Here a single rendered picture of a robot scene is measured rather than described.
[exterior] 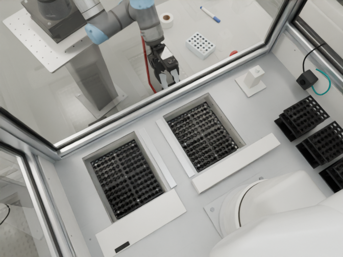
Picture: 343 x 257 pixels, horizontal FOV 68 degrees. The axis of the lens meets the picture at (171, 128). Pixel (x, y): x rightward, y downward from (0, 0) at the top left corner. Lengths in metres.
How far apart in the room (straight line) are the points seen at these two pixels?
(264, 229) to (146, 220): 0.57
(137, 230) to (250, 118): 0.54
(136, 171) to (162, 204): 0.16
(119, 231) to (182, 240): 0.19
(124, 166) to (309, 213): 0.70
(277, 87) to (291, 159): 0.28
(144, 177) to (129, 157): 0.09
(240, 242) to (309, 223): 0.07
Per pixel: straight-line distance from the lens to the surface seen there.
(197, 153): 0.96
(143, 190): 0.90
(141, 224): 0.83
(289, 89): 1.07
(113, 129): 0.89
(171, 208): 0.83
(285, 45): 1.09
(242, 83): 1.02
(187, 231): 0.84
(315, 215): 0.32
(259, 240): 0.29
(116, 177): 0.92
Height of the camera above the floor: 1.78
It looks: 68 degrees down
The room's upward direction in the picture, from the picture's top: straight up
